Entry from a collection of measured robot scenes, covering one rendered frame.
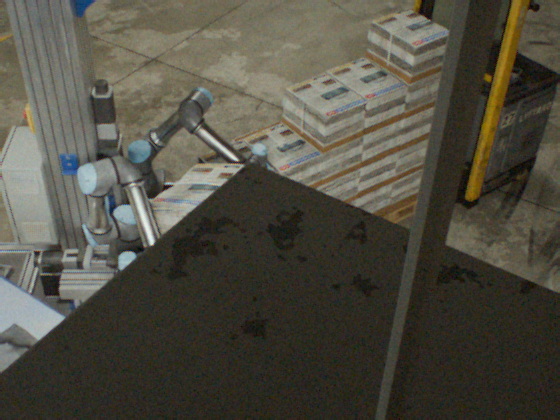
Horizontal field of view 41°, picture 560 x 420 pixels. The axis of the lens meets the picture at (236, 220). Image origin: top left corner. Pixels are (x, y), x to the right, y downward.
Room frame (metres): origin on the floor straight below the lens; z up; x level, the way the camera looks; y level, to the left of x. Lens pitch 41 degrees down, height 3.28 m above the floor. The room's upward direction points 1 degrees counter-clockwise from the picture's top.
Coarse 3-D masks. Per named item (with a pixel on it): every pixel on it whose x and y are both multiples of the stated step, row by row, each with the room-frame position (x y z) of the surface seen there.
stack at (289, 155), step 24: (240, 144) 3.41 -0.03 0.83; (264, 144) 3.41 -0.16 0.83; (288, 144) 3.40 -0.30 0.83; (360, 144) 3.46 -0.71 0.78; (384, 144) 3.55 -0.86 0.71; (288, 168) 3.18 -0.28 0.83; (312, 168) 3.28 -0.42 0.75; (336, 168) 3.36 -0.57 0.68; (360, 168) 3.48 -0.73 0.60; (384, 168) 3.57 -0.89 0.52; (336, 192) 3.36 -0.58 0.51; (384, 192) 3.58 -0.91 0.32; (384, 216) 3.60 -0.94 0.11
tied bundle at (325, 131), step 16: (304, 80) 3.69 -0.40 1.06; (288, 96) 3.58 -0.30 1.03; (288, 112) 3.57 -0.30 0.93; (304, 112) 3.45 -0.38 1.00; (352, 112) 3.41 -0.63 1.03; (304, 128) 3.45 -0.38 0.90; (320, 128) 3.34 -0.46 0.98; (336, 128) 3.36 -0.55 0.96; (352, 128) 3.41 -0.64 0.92; (320, 144) 3.33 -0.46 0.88
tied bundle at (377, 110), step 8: (336, 80) 3.70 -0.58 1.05; (384, 96) 3.52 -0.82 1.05; (392, 96) 3.56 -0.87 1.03; (400, 96) 3.59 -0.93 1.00; (368, 104) 3.46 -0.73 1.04; (376, 104) 3.50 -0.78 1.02; (384, 104) 3.53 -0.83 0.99; (392, 104) 3.57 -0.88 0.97; (400, 104) 3.60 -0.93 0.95; (368, 112) 3.47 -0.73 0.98; (376, 112) 3.51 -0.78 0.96; (384, 112) 3.53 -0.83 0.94; (392, 112) 3.56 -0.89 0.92; (400, 112) 3.60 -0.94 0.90; (368, 120) 3.47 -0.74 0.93; (376, 120) 3.50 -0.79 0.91; (384, 120) 3.54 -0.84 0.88
